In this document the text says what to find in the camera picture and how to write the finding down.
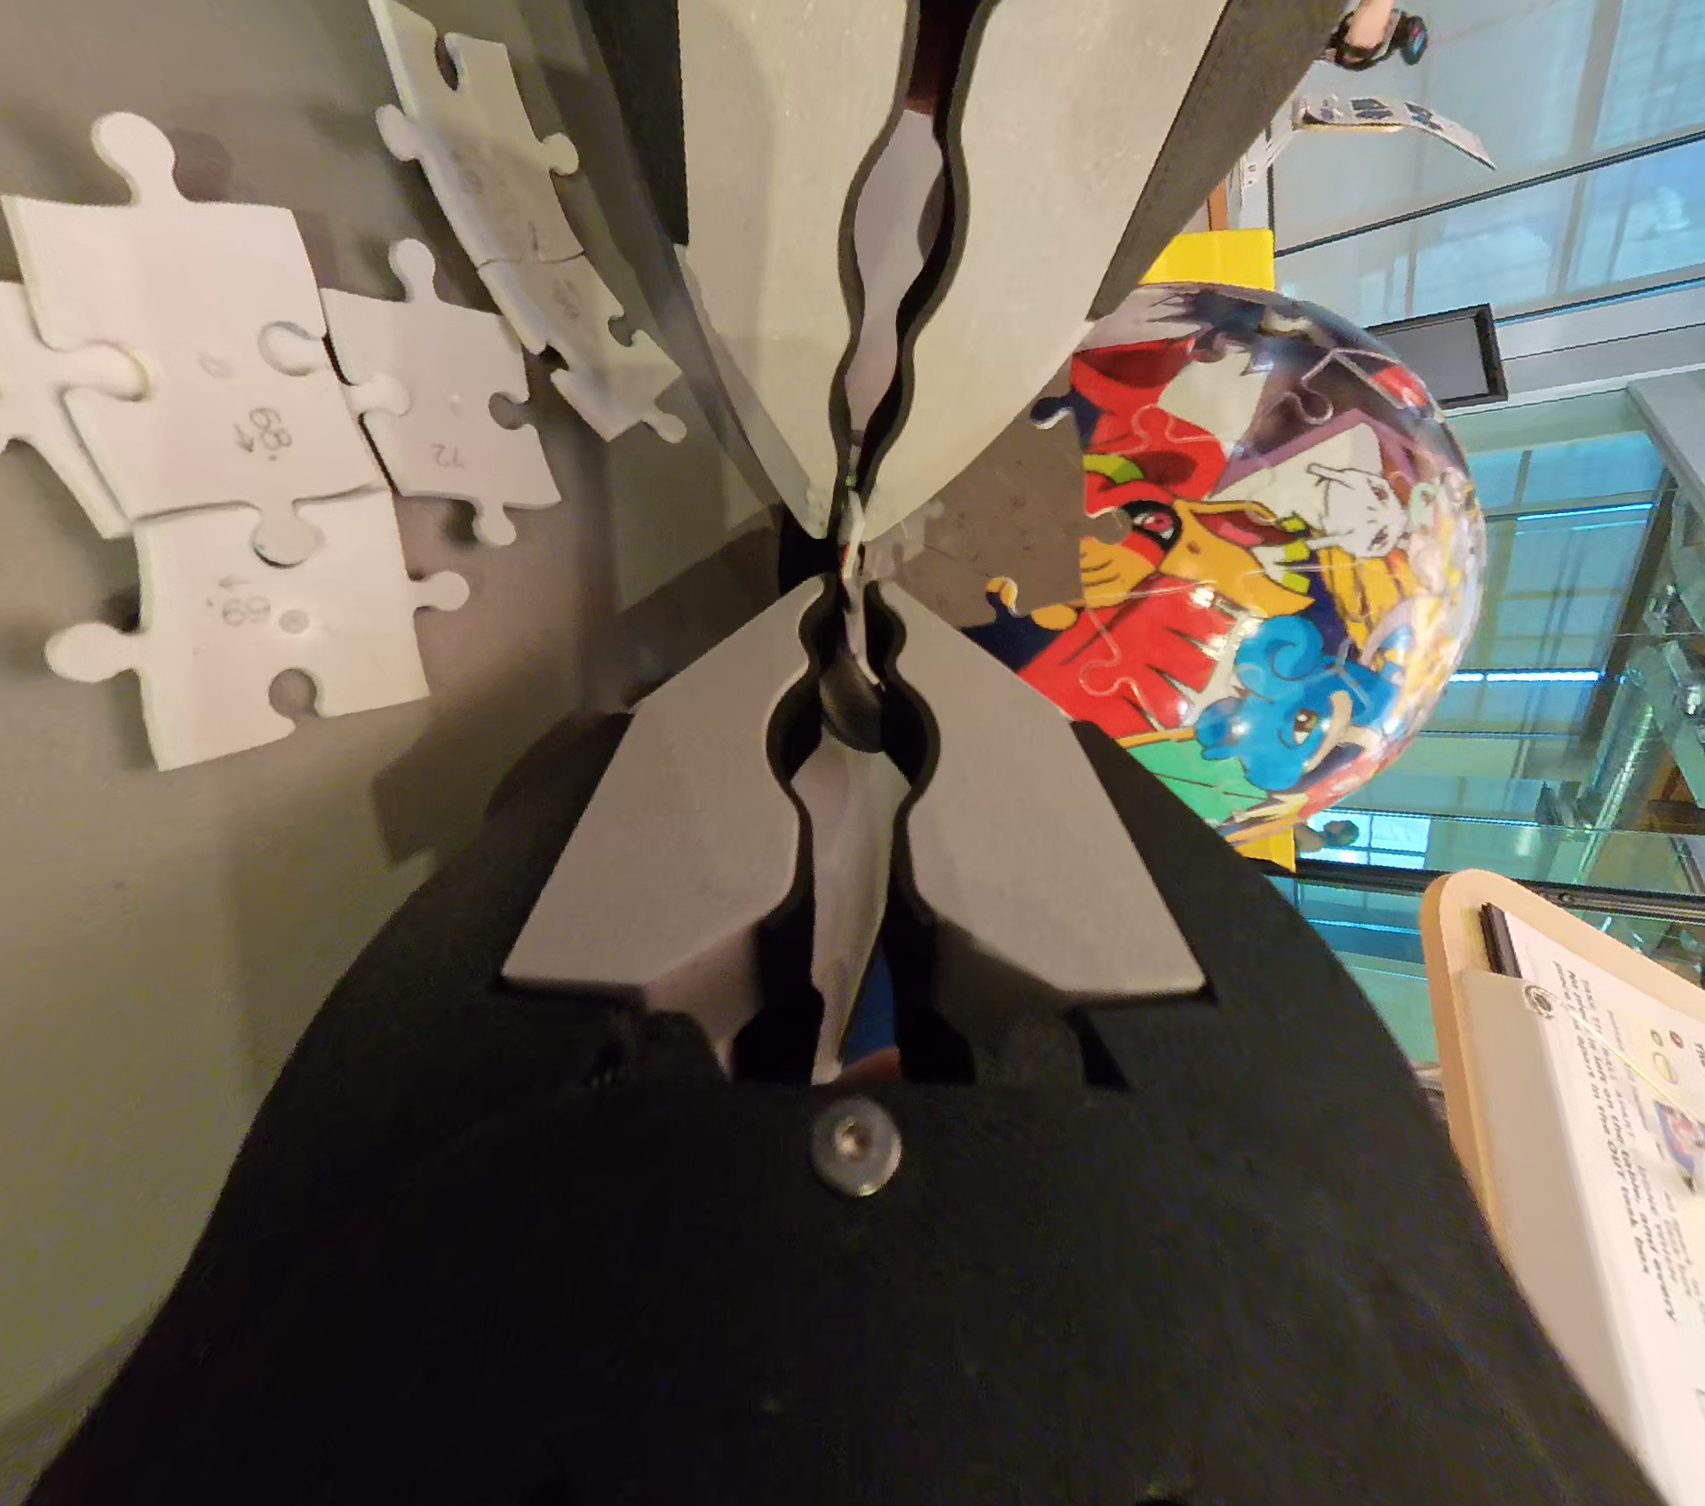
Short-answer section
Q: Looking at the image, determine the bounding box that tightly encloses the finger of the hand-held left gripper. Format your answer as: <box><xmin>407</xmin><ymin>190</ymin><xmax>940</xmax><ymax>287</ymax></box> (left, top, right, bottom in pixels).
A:
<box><xmin>663</xmin><ymin>0</ymin><xmax>924</xmax><ymax>536</ymax></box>
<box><xmin>857</xmin><ymin>0</ymin><xmax>1271</xmax><ymax>538</ymax></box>

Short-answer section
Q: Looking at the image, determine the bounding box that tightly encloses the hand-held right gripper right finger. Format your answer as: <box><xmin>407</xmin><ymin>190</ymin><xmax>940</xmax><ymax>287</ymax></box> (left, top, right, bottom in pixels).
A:
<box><xmin>866</xmin><ymin>578</ymin><xmax>1210</xmax><ymax>1085</ymax></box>

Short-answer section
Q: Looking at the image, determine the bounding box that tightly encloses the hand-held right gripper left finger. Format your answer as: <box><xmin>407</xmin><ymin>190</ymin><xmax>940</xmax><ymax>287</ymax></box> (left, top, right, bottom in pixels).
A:
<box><xmin>503</xmin><ymin>573</ymin><xmax>837</xmax><ymax>1085</ymax></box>

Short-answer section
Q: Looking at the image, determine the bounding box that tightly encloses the colourful puzzle ball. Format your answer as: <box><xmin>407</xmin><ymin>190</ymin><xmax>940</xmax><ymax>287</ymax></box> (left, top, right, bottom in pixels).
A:
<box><xmin>983</xmin><ymin>282</ymin><xmax>1489</xmax><ymax>868</ymax></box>

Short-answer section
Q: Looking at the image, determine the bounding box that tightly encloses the white puzzle piece pair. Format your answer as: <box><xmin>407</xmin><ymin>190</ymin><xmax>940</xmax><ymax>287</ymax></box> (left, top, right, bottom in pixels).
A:
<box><xmin>367</xmin><ymin>0</ymin><xmax>690</xmax><ymax>445</ymax></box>

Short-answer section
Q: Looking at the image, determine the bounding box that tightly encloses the white puzzle piece cluster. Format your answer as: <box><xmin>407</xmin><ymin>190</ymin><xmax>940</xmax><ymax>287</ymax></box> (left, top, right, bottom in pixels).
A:
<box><xmin>0</xmin><ymin>110</ymin><xmax>564</xmax><ymax>774</ymax></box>

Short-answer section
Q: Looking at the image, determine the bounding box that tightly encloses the white printed paper sign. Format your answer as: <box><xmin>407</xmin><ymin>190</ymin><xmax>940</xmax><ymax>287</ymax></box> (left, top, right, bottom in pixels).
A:
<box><xmin>1285</xmin><ymin>87</ymin><xmax>1498</xmax><ymax>174</ymax></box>

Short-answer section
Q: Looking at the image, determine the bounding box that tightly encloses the printed paper sheet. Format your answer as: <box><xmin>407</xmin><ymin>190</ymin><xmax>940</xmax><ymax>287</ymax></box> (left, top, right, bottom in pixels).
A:
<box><xmin>1494</xmin><ymin>909</ymin><xmax>1705</xmax><ymax>1506</ymax></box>

